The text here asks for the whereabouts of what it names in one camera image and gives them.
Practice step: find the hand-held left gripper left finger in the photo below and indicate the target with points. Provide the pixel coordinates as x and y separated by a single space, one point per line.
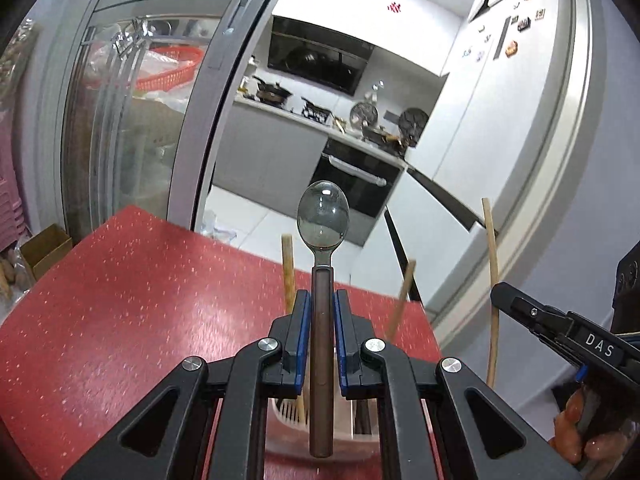
300 340

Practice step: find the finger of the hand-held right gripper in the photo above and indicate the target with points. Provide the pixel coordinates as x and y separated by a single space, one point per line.
530 312

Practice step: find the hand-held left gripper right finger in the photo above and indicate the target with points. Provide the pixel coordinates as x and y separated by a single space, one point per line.
341 340

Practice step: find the plain wooden chopstick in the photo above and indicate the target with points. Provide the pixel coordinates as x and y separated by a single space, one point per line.
404 300
492 260
288 270

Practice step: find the beige and white utensil holder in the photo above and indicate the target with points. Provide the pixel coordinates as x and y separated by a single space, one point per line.
350 440

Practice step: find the person's right hand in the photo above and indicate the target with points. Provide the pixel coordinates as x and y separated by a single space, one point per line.
570 425

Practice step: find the white plastic bag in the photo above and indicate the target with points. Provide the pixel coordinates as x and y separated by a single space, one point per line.
217 227

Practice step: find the black built-in oven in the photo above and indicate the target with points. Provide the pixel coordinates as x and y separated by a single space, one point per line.
350 185

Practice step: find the white kitchen counter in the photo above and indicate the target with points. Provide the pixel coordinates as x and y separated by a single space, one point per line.
320 127

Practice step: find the round dark lid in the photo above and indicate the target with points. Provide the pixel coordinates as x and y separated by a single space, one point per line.
414 121

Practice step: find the round metal lid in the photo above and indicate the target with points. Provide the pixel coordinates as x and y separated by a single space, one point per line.
362 114

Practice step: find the white refrigerator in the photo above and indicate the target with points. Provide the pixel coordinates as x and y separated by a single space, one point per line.
500 85

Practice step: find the black wok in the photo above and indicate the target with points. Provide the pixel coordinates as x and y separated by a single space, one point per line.
272 91

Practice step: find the cardboard box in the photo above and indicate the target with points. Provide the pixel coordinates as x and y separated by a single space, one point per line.
45 252

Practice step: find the glass sliding door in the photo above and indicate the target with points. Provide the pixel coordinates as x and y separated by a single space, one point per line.
150 110

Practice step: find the black range hood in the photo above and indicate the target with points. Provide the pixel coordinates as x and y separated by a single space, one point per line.
320 60

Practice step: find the red plastic basket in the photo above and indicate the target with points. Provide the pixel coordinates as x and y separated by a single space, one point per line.
170 67

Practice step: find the pink plastic stool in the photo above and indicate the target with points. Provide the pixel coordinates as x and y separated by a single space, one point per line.
10 185

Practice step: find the clear bag of nuts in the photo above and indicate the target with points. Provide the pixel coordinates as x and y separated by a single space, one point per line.
15 55

